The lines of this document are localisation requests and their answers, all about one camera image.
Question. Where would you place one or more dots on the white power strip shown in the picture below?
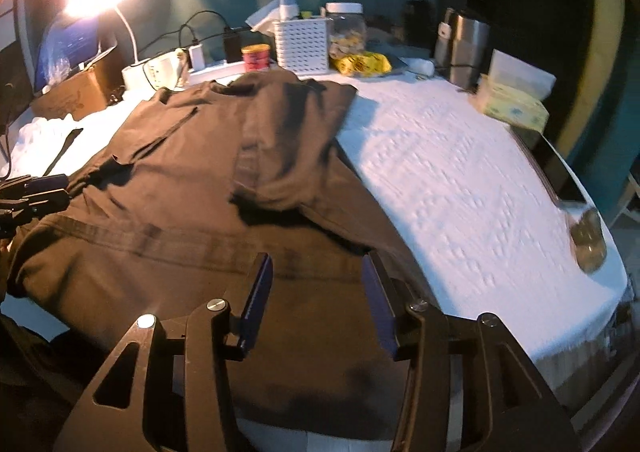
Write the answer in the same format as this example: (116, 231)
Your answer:
(217, 71)

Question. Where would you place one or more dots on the white perforated basket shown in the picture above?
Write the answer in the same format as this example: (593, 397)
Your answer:
(302, 44)

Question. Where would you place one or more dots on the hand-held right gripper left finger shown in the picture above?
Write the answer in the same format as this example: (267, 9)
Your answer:
(257, 302)

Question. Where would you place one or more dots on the brown printed t-shirt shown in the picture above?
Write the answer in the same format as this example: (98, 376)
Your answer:
(175, 192)

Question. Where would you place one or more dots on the white textured table cover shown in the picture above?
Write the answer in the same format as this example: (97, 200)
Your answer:
(450, 172)

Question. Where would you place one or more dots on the white garment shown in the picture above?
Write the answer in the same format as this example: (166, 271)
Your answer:
(40, 137)

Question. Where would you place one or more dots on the white printed mug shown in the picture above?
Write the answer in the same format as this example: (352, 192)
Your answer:
(162, 69)

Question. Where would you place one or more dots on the white tissue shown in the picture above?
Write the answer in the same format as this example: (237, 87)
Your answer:
(262, 17)

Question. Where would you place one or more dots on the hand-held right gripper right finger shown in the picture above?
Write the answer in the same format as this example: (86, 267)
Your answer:
(378, 307)

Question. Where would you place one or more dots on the clear jar with white lid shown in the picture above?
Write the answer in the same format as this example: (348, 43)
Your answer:
(347, 29)

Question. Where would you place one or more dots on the white charger plug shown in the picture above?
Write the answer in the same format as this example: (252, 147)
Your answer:
(196, 57)

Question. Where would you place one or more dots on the brown round jar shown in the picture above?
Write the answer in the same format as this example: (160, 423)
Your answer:
(590, 242)

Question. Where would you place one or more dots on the black charger plug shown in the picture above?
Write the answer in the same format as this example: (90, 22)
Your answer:
(233, 46)

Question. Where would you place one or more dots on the steel flask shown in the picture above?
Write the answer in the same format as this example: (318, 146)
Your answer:
(462, 49)

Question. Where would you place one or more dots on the cardboard box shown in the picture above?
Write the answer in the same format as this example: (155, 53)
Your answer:
(75, 92)

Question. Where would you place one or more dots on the white tissue pack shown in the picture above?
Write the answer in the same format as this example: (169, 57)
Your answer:
(520, 69)

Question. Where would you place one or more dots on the green tissue pack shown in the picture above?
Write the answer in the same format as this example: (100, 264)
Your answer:
(510, 107)

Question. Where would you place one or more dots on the yellow snack packet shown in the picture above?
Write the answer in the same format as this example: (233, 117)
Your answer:
(362, 64)

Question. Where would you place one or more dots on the white desk lamp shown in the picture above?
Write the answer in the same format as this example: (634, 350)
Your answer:
(131, 39)

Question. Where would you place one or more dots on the black smartphone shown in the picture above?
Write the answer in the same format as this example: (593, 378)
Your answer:
(555, 167)

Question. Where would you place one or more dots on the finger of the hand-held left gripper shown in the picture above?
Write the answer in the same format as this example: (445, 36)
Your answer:
(47, 203)
(50, 182)

